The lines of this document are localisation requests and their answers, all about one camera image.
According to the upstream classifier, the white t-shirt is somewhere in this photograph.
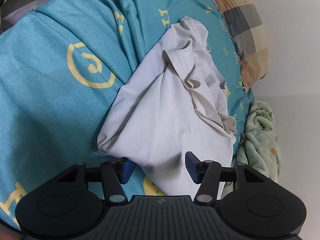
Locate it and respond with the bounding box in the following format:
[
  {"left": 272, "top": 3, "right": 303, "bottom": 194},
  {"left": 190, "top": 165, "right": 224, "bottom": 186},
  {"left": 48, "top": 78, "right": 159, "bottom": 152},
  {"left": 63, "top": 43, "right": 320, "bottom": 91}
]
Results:
[{"left": 96, "top": 16, "right": 237, "bottom": 196}]

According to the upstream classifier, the green fleece blanket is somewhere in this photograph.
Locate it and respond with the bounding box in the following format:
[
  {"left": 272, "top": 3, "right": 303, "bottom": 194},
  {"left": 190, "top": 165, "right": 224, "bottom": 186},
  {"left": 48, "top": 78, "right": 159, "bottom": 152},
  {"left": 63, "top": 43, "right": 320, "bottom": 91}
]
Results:
[{"left": 222, "top": 101, "right": 283, "bottom": 200}]

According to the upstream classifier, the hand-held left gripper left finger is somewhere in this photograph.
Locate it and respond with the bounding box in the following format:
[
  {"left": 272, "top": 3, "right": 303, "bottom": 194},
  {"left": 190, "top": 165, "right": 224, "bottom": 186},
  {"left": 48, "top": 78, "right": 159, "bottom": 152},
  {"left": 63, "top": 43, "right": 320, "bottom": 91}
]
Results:
[{"left": 56, "top": 158, "right": 137, "bottom": 204}]

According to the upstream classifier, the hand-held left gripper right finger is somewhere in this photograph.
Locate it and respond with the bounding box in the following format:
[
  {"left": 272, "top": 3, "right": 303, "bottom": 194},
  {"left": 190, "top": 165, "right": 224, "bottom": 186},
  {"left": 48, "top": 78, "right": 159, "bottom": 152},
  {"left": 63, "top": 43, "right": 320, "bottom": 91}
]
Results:
[{"left": 185, "top": 151, "right": 265, "bottom": 204}]

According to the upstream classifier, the checked pillow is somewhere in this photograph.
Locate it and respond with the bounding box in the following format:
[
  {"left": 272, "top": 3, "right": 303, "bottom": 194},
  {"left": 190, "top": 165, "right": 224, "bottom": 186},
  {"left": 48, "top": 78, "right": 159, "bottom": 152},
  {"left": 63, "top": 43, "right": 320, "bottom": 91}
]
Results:
[{"left": 207, "top": 0, "right": 272, "bottom": 92}]

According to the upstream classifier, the teal printed bed sheet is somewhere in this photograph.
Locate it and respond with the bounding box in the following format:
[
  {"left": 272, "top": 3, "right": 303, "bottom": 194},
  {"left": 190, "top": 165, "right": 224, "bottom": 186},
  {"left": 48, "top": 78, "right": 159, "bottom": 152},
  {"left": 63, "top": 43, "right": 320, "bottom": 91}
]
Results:
[{"left": 0, "top": 0, "right": 254, "bottom": 233}]

